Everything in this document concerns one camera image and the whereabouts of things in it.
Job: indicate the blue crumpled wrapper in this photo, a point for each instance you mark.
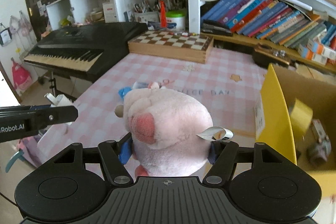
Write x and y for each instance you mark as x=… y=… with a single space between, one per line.
x=124 y=91

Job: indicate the grey toy car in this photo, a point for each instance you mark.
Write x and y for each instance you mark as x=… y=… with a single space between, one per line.
x=319 y=152

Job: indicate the white blue card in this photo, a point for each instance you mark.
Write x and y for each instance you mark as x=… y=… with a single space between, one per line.
x=140 y=85

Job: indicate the red tassel ornament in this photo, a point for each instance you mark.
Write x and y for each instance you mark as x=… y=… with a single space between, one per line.
x=162 y=13

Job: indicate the wooden chess board box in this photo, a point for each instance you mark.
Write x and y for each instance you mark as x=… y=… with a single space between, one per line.
x=173 y=45

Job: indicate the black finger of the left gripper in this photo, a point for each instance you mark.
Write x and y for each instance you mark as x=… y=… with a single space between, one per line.
x=44 y=116

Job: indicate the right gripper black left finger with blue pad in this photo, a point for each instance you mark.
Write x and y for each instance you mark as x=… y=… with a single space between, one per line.
x=114 y=156

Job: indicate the pink hanging bag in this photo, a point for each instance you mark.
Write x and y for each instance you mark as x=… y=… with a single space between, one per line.
x=21 y=77

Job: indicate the white green lidded jar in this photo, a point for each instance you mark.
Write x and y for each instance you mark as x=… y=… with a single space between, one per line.
x=176 y=20

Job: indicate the yellow tape roll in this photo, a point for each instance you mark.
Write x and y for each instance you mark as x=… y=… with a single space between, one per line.
x=301 y=116

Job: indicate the yellow cardboard box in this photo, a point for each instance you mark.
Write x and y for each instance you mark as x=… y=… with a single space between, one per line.
x=280 y=89

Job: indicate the black electronic keyboard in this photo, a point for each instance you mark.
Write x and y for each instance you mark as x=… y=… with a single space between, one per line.
x=85 y=52

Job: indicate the pink checkered table mat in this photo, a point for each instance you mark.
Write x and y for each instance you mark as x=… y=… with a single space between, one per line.
x=228 y=84

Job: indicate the row of colourful books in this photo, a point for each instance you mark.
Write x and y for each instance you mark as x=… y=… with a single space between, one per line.
x=276 y=28

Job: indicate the small white red box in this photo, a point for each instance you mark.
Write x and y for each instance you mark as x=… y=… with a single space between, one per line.
x=318 y=130

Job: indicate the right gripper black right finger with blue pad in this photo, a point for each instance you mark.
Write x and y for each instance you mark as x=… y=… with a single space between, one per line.
x=222 y=157

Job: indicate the pink plush pig toy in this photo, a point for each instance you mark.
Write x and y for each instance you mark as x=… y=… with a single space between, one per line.
x=171 y=131

